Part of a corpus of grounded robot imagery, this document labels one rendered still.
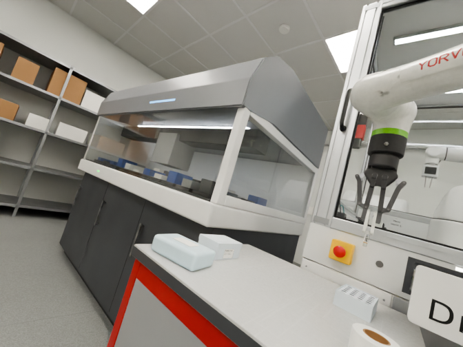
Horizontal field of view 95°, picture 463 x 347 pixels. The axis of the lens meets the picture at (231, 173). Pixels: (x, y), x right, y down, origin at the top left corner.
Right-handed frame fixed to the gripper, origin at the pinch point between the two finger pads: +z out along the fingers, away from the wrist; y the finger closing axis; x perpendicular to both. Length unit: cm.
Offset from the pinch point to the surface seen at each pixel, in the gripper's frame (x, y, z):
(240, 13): -63, 149, -180
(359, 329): 28.8, -3.0, 19.6
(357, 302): 9.2, -1.3, 20.5
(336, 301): 8.9, 3.1, 22.6
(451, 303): 16.9, -15.3, 11.6
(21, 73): 45, 358, -65
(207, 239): 22.5, 39.0, 19.0
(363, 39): -19, 18, -80
